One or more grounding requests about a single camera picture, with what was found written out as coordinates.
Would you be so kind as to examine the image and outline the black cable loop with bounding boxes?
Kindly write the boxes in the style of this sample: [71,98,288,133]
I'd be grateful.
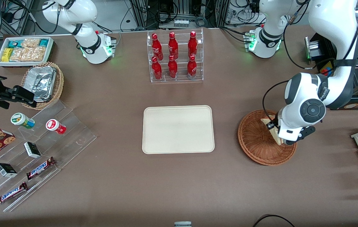
[253,214,295,227]

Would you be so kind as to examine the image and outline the Snickers chocolate bar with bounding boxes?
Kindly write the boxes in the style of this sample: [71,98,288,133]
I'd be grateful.
[26,157,56,180]
[0,182,28,206]

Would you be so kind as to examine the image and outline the aluminium foil containers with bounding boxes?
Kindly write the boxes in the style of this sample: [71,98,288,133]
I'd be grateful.
[24,66,57,102]

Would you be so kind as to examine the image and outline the yellow snack packet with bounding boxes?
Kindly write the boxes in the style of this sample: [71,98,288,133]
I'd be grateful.
[2,48,14,62]

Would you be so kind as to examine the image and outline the red cola bottle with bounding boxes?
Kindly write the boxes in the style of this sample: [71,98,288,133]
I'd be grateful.
[187,54,197,78]
[152,33,164,61]
[168,32,179,60]
[168,55,178,79]
[188,31,198,58]
[152,56,163,80]

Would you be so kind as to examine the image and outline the small black box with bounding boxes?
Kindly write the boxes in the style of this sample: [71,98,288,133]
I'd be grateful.
[0,163,18,178]
[24,142,41,159]

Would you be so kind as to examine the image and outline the brown round wicker basket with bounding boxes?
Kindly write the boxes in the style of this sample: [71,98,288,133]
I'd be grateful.
[238,109,297,166]

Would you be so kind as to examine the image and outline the large clear cracker bag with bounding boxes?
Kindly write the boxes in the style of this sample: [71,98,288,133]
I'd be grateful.
[10,46,46,62]

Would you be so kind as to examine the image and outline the green lid snack cup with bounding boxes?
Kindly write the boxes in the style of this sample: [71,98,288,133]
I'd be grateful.
[11,113,35,129]

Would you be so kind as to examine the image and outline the aluminium frame structure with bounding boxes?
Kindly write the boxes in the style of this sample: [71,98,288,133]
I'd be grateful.
[128,0,230,30]

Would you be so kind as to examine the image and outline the red lid snack cup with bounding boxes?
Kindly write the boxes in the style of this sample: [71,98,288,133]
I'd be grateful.
[46,119,67,135]

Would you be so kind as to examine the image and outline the light wicker basket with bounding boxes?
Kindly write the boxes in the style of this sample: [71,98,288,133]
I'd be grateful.
[21,62,64,110]

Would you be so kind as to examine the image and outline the triangular sandwich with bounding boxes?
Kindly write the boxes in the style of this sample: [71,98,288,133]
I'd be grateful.
[260,117,282,146]

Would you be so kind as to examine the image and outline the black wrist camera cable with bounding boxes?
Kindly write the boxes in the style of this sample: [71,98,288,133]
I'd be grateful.
[262,0,358,126]

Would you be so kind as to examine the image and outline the small clear cracker bag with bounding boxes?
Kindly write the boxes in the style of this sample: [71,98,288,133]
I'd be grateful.
[21,38,41,49]

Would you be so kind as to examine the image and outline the clear acrylic stepped stand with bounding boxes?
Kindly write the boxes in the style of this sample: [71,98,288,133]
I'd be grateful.
[0,100,97,212]

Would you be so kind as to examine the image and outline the cream rectangular tray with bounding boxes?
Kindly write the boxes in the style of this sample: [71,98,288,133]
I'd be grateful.
[142,105,215,154]

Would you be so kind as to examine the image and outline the clear acrylic bottle rack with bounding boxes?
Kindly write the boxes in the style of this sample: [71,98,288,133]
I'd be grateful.
[147,28,204,83]

